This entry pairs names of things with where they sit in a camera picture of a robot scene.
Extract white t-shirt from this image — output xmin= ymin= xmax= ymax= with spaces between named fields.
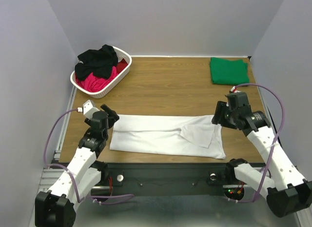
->
xmin=110 ymin=115 xmax=226 ymax=160

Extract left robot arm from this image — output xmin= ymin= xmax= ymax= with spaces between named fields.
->
xmin=35 ymin=100 xmax=119 ymax=227

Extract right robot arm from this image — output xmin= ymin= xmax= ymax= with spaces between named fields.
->
xmin=212 ymin=91 xmax=312 ymax=217

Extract pink t-shirt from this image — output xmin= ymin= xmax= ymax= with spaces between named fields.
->
xmin=75 ymin=66 xmax=117 ymax=93

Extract folded green t-shirt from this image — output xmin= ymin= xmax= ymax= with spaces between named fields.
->
xmin=210 ymin=57 xmax=250 ymax=85

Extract dark red t-shirt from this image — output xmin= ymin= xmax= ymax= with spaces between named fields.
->
xmin=116 ymin=59 xmax=128 ymax=74

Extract black t-shirt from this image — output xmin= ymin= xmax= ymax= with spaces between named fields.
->
xmin=75 ymin=44 xmax=118 ymax=81

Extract white plastic basket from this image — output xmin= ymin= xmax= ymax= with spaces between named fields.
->
xmin=70 ymin=46 xmax=132 ymax=99

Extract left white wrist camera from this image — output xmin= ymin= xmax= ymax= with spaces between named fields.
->
xmin=77 ymin=100 xmax=99 ymax=120

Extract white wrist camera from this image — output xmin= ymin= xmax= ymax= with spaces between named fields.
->
xmin=77 ymin=100 xmax=99 ymax=120
xmin=230 ymin=86 xmax=240 ymax=93

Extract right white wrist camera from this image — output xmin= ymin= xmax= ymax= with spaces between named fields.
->
xmin=230 ymin=86 xmax=240 ymax=93

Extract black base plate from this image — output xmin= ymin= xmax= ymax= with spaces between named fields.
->
xmin=80 ymin=163 xmax=254 ymax=197

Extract aluminium frame rail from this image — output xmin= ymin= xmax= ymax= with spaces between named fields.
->
xmin=38 ymin=87 xmax=77 ymax=191

